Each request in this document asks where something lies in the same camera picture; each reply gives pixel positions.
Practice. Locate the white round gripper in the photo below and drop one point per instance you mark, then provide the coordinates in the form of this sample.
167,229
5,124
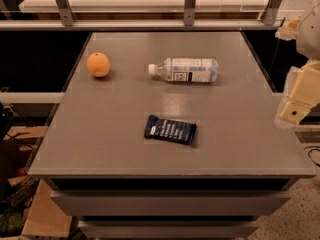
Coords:
310,34

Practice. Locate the clear plastic water bottle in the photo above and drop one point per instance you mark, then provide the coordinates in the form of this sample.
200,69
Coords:
186,70

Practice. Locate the dark blue snack packet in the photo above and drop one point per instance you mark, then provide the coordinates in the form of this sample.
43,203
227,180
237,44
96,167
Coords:
170,130

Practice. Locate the grey drawer cabinet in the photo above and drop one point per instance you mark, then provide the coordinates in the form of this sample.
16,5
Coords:
168,215

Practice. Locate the orange fruit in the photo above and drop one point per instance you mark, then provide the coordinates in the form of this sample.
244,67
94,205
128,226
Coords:
98,65

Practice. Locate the cardboard box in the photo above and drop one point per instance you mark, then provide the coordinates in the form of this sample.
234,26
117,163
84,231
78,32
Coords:
45,220

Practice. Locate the metal frame rail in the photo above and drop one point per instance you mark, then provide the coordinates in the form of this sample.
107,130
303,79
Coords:
139,15

